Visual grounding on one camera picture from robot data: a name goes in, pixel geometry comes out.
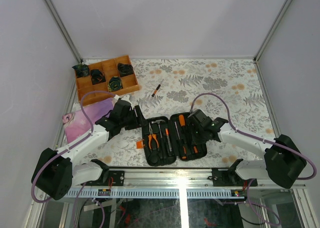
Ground claw hammer black handle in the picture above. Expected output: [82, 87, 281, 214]
[151, 119, 165, 138]

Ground orange black needle-nose pliers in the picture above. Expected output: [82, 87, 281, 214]
[148, 123, 160, 150]

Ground small precision screwdriver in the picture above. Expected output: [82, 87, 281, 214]
[151, 79, 164, 97]
[193, 144, 198, 154]

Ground long orange black screwdriver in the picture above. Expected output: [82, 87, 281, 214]
[176, 114, 186, 141]

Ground orange utility knife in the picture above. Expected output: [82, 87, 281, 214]
[165, 128, 172, 152]

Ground black plastic tool case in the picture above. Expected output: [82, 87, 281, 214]
[141, 112, 208, 167]

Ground thick orange black screwdriver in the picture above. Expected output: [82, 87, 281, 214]
[179, 139, 187, 160]

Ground purple cloth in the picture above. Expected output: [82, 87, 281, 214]
[62, 98, 115, 143]

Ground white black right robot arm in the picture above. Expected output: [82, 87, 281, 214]
[188, 109, 307, 189]

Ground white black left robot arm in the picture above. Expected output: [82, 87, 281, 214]
[31, 98, 147, 203]

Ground orange case latch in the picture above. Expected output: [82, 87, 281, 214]
[136, 140, 145, 149]

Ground blue yellow rolled tape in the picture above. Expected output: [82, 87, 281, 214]
[107, 76, 123, 92]

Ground orange wooden compartment tray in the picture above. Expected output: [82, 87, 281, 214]
[75, 55, 140, 106]

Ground black orange rolled tape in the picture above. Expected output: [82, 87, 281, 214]
[90, 69, 106, 85]

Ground black rolled tape right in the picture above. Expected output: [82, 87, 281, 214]
[117, 63, 134, 77]

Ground dark rolled tape far left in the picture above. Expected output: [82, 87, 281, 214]
[72, 64, 90, 78]

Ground aluminium front rail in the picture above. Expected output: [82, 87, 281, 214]
[37, 167, 307, 190]

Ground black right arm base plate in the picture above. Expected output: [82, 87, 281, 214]
[211, 168, 243, 187]

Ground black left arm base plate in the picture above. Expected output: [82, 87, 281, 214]
[100, 170, 125, 187]

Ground grey slotted cable duct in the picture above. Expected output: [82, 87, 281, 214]
[64, 188, 245, 200]

